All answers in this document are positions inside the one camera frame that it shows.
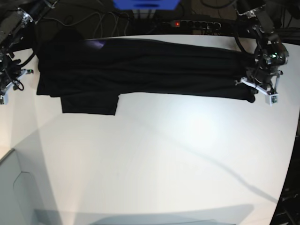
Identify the white cable on floor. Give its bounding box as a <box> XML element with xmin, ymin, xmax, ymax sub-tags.
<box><xmin>46</xmin><ymin>10</ymin><xmax>132</xmax><ymax>37</ymax></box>

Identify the black T-shirt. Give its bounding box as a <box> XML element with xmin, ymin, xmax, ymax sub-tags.
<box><xmin>37</xmin><ymin>39</ymin><xmax>255</xmax><ymax>115</ymax></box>

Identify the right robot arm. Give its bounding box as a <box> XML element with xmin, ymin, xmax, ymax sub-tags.
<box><xmin>0</xmin><ymin>0</ymin><xmax>58</xmax><ymax>98</ymax></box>

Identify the black power strip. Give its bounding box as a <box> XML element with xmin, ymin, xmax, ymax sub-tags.
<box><xmin>162</xmin><ymin>19</ymin><xmax>231</xmax><ymax>31</ymax></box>

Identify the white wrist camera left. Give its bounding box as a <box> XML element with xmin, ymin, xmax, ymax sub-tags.
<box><xmin>265</xmin><ymin>93</ymin><xmax>278</xmax><ymax>106</ymax></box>

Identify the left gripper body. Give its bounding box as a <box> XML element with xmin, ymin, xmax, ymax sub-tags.
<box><xmin>235</xmin><ymin>67</ymin><xmax>283</xmax><ymax>96</ymax></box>

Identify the grey cabinet beside table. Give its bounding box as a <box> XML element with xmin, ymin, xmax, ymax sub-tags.
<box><xmin>0</xmin><ymin>149</ymin><xmax>61</xmax><ymax>225</ymax></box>

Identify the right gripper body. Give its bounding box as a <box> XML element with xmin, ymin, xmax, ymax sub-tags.
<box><xmin>0</xmin><ymin>58</ymin><xmax>34</xmax><ymax>94</ymax></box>

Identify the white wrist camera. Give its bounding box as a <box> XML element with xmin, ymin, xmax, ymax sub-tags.
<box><xmin>265</xmin><ymin>93</ymin><xmax>278</xmax><ymax>106</ymax></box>
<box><xmin>0</xmin><ymin>94</ymin><xmax>8</xmax><ymax>105</ymax></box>

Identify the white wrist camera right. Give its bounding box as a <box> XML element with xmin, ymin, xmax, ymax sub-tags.
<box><xmin>0</xmin><ymin>94</ymin><xmax>8</xmax><ymax>105</ymax></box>

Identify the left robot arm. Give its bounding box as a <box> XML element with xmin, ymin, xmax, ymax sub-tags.
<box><xmin>234</xmin><ymin>0</ymin><xmax>289</xmax><ymax>102</ymax></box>

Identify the blue plastic bin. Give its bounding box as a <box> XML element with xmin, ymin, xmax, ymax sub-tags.
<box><xmin>113</xmin><ymin>0</ymin><xmax>180</xmax><ymax>10</ymax></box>

